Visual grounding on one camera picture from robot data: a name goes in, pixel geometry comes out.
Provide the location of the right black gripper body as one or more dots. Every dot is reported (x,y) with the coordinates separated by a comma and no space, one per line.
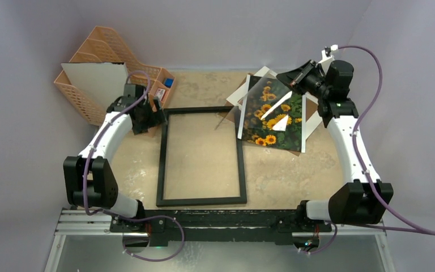
(302,75)

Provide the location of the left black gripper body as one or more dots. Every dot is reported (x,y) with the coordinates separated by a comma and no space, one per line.
(148,118)

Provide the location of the clear glass pane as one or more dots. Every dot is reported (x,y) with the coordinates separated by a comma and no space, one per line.
(269,105)

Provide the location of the sunflower photo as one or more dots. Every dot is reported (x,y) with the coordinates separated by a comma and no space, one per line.
(272,120)

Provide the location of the black picture frame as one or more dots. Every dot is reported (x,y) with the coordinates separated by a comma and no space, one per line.
(161,201)

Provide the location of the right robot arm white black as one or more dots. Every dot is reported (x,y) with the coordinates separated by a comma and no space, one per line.
(363,197)

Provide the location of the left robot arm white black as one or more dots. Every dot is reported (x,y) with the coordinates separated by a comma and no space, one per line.
(89,180)

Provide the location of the red white small box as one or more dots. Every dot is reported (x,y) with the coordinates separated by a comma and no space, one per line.
(160,93)

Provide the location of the brown backing board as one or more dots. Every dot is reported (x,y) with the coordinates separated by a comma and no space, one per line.
(307,112)

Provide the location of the blue small box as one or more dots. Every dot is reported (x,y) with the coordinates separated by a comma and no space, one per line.
(168,82)

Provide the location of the white folder board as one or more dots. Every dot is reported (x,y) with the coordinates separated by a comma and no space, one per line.
(92,86)

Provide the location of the orange plastic file organizer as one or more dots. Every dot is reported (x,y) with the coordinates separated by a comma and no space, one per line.
(104,44)

